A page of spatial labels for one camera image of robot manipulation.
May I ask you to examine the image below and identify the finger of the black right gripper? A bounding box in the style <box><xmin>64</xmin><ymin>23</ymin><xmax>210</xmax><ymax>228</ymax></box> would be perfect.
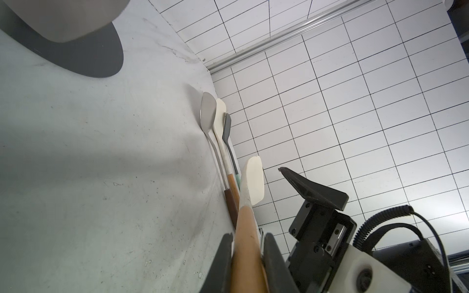
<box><xmin>278</xmin><ymin>167</ymin><xmax>349</xmax><ymax>211</ymax></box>

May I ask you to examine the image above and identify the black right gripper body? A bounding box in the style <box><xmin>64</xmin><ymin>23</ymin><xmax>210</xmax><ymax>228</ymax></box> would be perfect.
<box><xmin>287</xmin><ymin>201</ymin><xmax>357</xmax><ymax>293</ymax></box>

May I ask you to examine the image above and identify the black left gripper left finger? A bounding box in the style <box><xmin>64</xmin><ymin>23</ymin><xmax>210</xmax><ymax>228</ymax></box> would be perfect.
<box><xmin>200</xmin><ymin>233</ymin><xmax>233</xmax><ymax>293</ymax></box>

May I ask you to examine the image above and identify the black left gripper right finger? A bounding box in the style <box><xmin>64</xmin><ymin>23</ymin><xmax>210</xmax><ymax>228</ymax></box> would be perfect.
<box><xmin>263</xmin><ymin>233</ymin><xmax>299</xmax><ymax>293</ymax></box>

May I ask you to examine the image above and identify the grey spatula mint handle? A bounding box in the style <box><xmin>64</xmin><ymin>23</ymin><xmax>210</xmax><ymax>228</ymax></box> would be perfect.
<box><xmin>222</xmin><ymin>113</ymin><xmax>241</xmax><ymax>187</ymax></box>

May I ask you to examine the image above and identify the cream spatula light wood handle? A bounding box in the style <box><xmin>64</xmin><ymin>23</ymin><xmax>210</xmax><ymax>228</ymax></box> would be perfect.
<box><xmin>213</xmin><ymin>98</ymin><xmax>239</xmax><ymax>211</ymax></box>

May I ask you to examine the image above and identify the cream utensil dark wood handle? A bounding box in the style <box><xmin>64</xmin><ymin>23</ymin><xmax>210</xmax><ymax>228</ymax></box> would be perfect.
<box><xmin>200</xmin><ymin>92</ymin><xmax>238</xmax><ymax>229</ymax></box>

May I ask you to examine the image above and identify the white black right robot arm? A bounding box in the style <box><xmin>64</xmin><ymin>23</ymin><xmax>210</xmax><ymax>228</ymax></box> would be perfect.
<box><xmin>280</xmin><ymin>167</ymin><xmax>453</xmax><ymax>293</ymax></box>

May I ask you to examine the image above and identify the grey utensil rack stand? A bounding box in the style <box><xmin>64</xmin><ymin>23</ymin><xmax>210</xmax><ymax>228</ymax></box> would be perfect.
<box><xmin>1</xmin><ymin>4</ymin><xmax>124</xmax><ymax>78</ymax></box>

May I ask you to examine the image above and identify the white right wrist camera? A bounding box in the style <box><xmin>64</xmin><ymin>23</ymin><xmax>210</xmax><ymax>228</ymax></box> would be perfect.
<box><xmin>328</xmin><ymin>245</ymin><xmax>412</xmax><ymax>293</ymax></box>

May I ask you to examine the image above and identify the cream spoon mint handle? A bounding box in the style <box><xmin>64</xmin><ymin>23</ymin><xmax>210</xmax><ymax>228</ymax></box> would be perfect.
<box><xmin>1</xmin><ymin>0</ymin><xmax>129</xmax><ymax>43</ymax></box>

